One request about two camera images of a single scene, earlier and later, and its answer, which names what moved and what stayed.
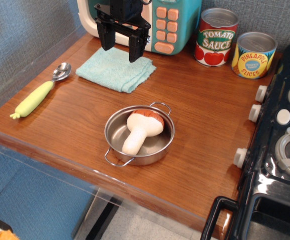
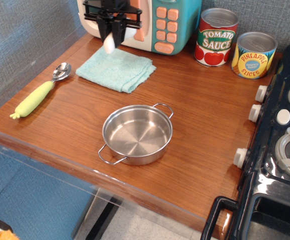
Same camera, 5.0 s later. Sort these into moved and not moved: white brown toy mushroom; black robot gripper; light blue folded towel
Moved: black robot gripper; white brown toy mushroom
Not moved: light blue folded towel
